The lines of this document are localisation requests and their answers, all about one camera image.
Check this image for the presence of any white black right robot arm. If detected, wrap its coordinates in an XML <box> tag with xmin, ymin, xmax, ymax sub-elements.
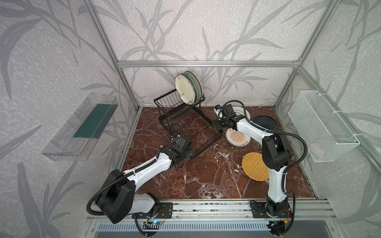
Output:
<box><xmin>213</xmin><ymin>101</ymin><xmax>308</xmax><ymax>238</ymax></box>

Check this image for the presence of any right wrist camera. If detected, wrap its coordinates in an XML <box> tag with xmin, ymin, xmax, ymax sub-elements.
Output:
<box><xmin>214</xmin><ymin>105</ymin><xmax>223</xmax><ymax>120</ymax></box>

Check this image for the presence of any white plate dark lettered rim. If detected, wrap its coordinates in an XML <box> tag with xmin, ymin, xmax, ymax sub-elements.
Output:
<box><xmin>185</xmin><ymin>71</ymin><xmax>201</xmax><ymax>102</ymax></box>

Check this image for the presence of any orange woven plate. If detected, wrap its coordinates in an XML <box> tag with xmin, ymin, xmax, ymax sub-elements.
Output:
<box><xmin>242</xmin><ymin>152</ymin><xmax>269</xmax><ymax>181</ymax></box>

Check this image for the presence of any white plate green emblem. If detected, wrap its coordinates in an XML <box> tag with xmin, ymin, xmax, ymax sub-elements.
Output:
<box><xmin>233</xmin><ymin>106</ymin><xmax>251</xmax><ymax>120</ymax></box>

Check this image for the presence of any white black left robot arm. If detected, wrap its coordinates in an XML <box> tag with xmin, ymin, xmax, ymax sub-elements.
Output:
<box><xmin>86</xmin><ymin>123</ymin><xmax>193</xmax><ymax>224</ymax></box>

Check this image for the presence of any clear plastic wall bin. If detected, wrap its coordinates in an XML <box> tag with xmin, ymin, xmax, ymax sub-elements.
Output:
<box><xmin>42</xmin><ymin>93</ymin><xmax>119</xmax><ymax>162</ymax></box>

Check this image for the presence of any cream floral plate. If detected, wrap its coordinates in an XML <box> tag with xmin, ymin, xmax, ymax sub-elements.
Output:
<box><xmin>175</xmin><ymin>73</ymin><xmax>196</xmax><ymax>105</ymax></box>

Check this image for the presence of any orange sunburst plate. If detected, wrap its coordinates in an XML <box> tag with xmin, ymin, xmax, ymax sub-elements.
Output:
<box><xmin>191</xmin><ymin>72</ymin><xmax>203</xmax><ymax>100</ymax></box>
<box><xmin>225</xmin><ymin>129</ymin><xmax>252</xmax><ymax>147</ymax></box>

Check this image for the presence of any mint green flower plate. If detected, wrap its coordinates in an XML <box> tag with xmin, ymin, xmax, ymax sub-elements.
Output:
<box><xmin>187</xmin><ymin>71</ymin><xmax>199</xmax><ymax>101</ymax></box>

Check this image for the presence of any white wire mesh basket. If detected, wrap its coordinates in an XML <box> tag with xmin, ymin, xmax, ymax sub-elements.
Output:
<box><xmin>288</xmin><ymin>90</ymin><xmax>360</xmax><ymax>163</ymax></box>

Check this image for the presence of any dark blue oval plate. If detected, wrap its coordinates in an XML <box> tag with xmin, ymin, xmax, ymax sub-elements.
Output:
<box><xmin>253</xmin><ymin>116</ymin><xmax>278</xmax><ymax>131</ymax></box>

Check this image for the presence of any black wire dish rack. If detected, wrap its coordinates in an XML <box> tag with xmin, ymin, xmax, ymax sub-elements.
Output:
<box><xmin>154</xmin><ymin>89</ymin><xmax>222</xmax><ymax>159</ymax></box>

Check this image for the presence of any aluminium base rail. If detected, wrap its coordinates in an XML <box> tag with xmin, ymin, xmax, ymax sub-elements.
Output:
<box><xmin>80</xmin><ymin>198</ymin><xmax>346</xmax><ymax>238</ymax></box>

